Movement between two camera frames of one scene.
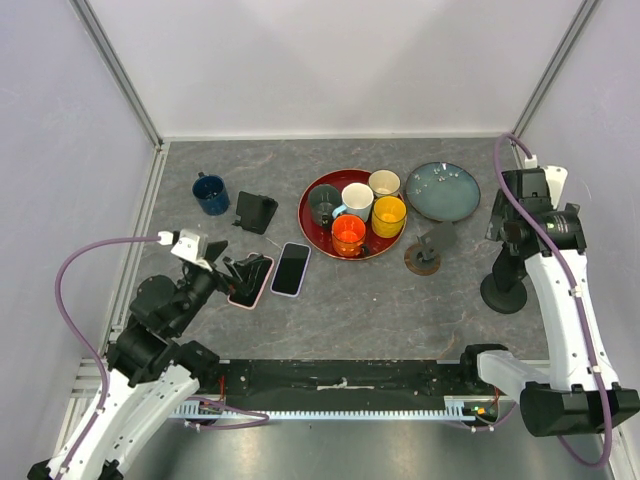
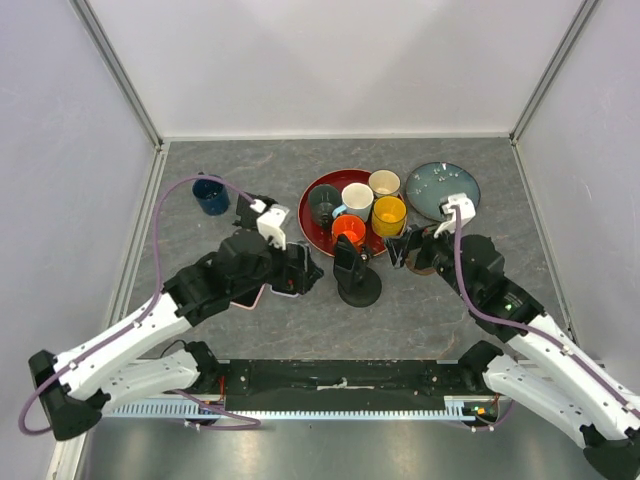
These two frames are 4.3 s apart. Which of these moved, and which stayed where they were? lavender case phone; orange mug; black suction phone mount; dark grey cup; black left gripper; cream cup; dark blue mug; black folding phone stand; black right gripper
Moved: black suction phone mount; black right gripper; black left gripper
Stayed: dark blue mug; dark grey cup; black folding phone stand; orange mug; lavender case phone; cream cup
